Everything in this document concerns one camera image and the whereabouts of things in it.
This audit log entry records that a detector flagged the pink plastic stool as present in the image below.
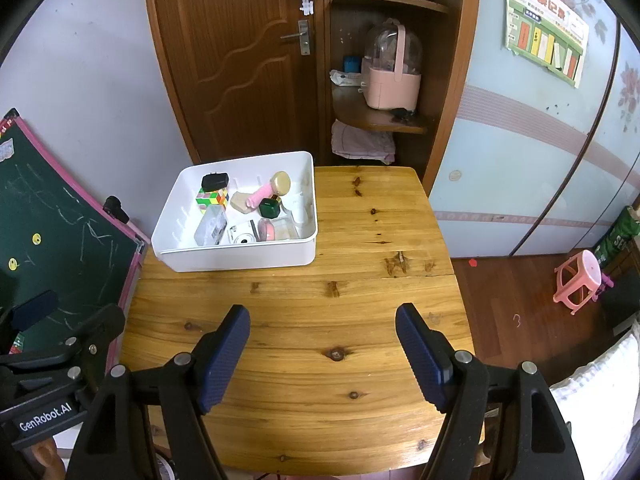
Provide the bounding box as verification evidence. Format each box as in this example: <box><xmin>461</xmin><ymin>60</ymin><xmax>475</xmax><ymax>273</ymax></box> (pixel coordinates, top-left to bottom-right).
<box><xmin>554</xmin><ymin>250</ymin><xmax>603</xmax><ymax>316</ymax></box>

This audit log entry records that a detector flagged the pink candy dispenser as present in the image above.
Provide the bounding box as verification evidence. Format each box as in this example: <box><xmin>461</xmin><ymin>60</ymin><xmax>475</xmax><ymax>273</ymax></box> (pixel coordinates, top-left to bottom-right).
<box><xmin>248</xmin><ymin>182</ymin><xmax>276</xmax><ymax>208</ymax></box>

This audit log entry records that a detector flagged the metal door handle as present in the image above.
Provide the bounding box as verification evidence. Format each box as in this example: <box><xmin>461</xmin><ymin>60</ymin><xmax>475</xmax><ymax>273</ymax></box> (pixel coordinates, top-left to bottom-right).
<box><xmin>280</xmin><ymin>20</ymin><xmax>312</xmax><ymax>56</ymax></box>

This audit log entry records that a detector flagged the translucent small container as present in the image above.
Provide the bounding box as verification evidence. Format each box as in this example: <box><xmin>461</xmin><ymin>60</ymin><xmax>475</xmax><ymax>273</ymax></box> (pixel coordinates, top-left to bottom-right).
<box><xmin>274</xmin><ymin>217</ymin><xmax>301</xmax><ymax>241</ymax></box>

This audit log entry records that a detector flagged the brown wooden door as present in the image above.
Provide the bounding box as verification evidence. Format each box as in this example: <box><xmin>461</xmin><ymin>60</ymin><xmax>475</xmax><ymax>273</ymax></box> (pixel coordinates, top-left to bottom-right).
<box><xmin>142</xmin><ymin>0</ymin><xmax>331</xmax><ymax>166</ymax></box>

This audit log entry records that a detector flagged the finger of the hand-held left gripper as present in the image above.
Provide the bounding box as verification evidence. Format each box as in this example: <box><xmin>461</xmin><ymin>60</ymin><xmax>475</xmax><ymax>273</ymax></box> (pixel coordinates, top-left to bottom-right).
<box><xmin>0</xmin><ymin>290</ymin><xmax>59</xmax><ymax>343</ymax></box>
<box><xmin>0</xmin><ymin>304</ymin><xmax>126</xmax><ymax>398</ymax></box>

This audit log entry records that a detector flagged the green printed bag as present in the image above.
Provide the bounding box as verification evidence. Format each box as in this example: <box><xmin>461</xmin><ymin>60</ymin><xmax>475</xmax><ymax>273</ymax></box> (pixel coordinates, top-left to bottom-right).
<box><xmin>595</xmin><ymin>205</ymin><xmax>640</xmax><ymax>271</ymax></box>

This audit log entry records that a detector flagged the white compact camera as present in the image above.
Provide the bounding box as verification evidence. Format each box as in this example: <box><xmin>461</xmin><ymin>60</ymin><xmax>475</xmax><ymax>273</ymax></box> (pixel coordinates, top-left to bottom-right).
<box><xmin>227</xmin><ymin>220</ymin><xmax>258</xmax><ymax>245</ymax></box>

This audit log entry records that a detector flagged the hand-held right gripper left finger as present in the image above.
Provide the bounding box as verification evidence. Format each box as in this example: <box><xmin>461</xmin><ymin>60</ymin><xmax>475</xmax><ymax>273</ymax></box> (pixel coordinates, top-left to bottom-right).
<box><xmin>65</xmin><ymin>305</ymin><xmax>251</xmax><ymax>480</ymax></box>

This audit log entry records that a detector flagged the white bedding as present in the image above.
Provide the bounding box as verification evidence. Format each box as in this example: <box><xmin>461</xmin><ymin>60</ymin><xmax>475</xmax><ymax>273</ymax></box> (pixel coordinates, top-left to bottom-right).
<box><xmin>550</xmin><ymin>330</ymin><xmax>640</xmax><ymax>480</ymax></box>

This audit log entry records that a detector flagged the colourful puzzle cube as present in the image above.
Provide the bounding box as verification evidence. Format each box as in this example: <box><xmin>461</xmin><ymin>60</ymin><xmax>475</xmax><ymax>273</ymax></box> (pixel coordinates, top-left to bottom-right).
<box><xmin>196</xmin><ymin>187</ymin><xmax>229</xmax><ymax>209</ymax></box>

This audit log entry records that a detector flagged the white plastic bin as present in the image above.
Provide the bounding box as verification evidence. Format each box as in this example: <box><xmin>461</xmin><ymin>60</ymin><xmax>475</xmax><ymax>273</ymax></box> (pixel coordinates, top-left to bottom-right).
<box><xmin>151</xmin><ymin>151</ymin><xmax>319</xmax><ymax>273</ymax></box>

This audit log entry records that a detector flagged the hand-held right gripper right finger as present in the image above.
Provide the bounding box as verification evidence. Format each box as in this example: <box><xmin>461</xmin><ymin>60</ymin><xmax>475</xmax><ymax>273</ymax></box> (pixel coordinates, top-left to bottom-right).
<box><xmin>396</xmin><ymin>303</ymin><xmax>586</xmax><ymax>480</ymax></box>

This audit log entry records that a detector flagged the pink folded cloth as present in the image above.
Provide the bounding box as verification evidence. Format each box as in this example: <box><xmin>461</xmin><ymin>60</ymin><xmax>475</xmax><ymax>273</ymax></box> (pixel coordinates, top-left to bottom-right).
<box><xmin>331</xmin><ymin>120</ymin><xmax>396</xmax><ymax>163</ymax></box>

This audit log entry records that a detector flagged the green chalkboard with pink frame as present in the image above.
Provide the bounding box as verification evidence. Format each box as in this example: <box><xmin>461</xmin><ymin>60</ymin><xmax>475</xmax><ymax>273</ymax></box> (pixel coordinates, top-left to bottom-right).
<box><xmin>0</xmin><ymin>110</ymin><xmax>151</xmax><ymax>361</ymax></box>

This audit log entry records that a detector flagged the pink storage basket with dome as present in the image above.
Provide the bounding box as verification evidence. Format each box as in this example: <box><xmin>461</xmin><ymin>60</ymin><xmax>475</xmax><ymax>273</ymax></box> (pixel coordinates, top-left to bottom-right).
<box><xmin>361</xmin><ymin>18</ymin><xmax>423</xmax><ymax>111</ymax></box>

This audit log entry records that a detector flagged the pale blue wardrobe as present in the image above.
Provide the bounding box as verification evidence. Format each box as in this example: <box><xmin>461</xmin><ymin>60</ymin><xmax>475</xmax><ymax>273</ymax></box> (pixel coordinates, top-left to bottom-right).
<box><xmin>430</xmin><ymin>0</ymin><xmax>640</xmax><ymax>261</ymax></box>

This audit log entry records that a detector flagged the clear rectangular plastic box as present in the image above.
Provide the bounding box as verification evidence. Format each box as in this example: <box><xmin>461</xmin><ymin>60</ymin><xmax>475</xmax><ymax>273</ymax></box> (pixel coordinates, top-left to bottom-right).
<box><xmin>194</xmin><ymin>206</ymin><xmax>228</xmax><ymax>246</ymax></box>

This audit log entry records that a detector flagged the black chalkboard knob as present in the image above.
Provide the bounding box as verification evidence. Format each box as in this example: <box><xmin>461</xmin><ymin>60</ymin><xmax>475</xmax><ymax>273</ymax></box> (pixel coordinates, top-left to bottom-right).
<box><xmin>103</xmin><ymin>196</ymin><xmax>130</xmax><ymax>223</ymax></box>

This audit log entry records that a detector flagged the wooden corner shelf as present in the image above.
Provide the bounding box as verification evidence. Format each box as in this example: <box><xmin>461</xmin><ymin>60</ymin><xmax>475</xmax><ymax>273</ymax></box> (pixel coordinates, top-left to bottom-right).
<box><xmin>325</xmin><ymin>0</ymin><xmax>481</xmax><ymax>196</ymax></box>

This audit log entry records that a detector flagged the wall poster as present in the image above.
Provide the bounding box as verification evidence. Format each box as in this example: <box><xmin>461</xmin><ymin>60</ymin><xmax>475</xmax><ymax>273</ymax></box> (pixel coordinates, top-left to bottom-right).
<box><xmin>504</xmin><ymin>0</ymin><xmax>590</xmax><ymax>88</ymax></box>

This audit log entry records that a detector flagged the white plastic scoop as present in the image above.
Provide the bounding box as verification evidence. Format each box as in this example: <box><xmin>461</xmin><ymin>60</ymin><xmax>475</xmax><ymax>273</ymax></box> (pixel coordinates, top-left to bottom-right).
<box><xmin>290</xmin><ymin>192</ymin><xmax>311</xmax><ymax>226</ymax></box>

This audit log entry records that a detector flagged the person's left hand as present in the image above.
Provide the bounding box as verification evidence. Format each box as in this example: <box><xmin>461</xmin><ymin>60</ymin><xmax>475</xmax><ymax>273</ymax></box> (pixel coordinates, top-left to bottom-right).
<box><xmin>31</xmin><ymin>436</ymin><xmax>67</xmax><ymax>480</ymax></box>

